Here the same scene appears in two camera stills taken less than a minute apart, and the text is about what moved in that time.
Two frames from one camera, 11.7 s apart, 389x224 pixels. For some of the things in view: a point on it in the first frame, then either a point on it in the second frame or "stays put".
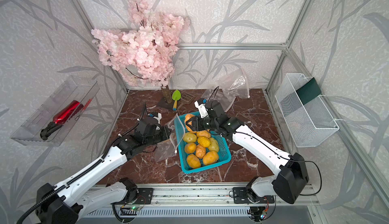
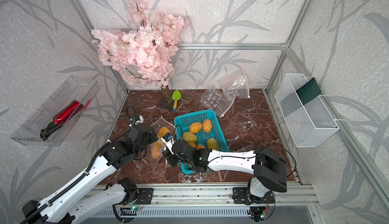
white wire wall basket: x=310 y=124 stays put
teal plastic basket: x=199 y=150 stays put
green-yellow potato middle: x=189 y=137 stays put
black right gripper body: x=205 y=123 -> x=171 y=160
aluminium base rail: x=203 y=201 stays put
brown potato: x=188 y=117 -> x=155 y=151
